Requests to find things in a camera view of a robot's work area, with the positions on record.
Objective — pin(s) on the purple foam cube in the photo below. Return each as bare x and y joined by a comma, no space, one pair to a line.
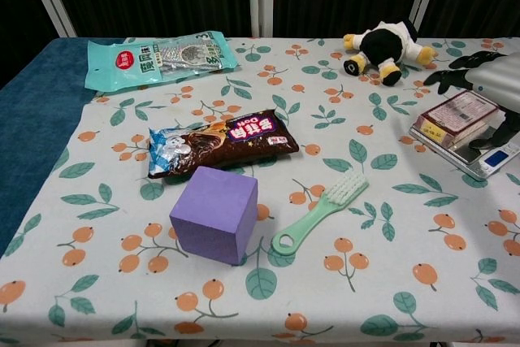
211,217

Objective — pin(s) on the green scrubbing brush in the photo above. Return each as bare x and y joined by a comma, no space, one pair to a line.
308,219

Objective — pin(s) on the brown chocolate snack bag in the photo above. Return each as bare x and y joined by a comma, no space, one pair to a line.
227,140

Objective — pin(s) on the blue plush cloth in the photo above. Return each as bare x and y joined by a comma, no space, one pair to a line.
36,119

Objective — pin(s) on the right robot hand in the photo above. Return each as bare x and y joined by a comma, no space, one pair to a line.
495,79

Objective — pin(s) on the teal snack packet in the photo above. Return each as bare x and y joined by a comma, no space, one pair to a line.
142,66

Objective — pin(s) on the silver digital kitchen scale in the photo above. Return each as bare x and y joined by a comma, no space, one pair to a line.
463,157

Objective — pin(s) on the floral fruit print tablecloth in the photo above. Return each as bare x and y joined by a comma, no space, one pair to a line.
325,290

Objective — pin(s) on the red white card box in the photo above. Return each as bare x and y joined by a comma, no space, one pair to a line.
455,113

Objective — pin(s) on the black white plush toy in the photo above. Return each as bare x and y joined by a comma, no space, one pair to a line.
382,48

